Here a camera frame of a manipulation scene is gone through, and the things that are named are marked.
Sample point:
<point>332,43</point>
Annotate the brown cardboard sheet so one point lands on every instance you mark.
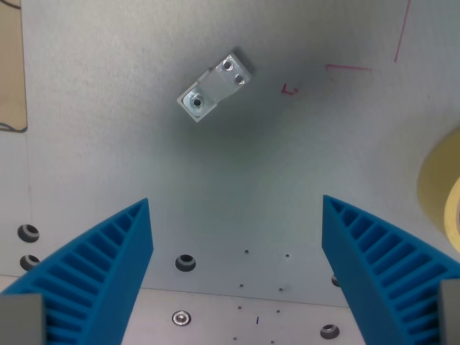
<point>10,64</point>

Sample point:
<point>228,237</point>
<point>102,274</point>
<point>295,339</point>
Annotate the small aluminium bracket block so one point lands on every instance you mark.
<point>215,85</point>

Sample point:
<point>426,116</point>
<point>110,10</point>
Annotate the silver screw head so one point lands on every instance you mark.
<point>181,318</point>

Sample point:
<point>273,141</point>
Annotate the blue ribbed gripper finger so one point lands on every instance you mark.
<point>90,273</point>
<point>381,273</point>

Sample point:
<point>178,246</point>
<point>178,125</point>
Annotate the yellow masking tape roll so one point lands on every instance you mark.
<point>440,190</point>

